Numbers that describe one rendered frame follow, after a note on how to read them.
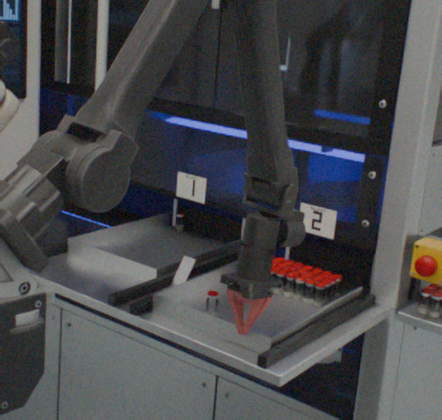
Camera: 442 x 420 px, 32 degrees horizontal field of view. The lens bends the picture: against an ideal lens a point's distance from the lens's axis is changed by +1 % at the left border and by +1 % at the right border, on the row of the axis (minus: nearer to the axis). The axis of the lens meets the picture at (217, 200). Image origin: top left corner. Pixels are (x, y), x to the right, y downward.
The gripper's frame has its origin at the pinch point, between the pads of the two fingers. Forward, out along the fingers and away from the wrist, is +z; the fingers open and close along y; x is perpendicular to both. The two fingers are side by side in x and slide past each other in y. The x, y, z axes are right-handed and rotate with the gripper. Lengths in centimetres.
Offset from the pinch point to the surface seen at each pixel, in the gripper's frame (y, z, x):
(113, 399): 46, 45, 63
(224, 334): 0.9, 2.1, 3.9
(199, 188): 34, -18, 38
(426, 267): 30.6, -14.1, -18.5
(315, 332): 12.3, -0.4, -7.5
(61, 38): 29, -48, 87
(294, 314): 19.3, -0.5, 0.7
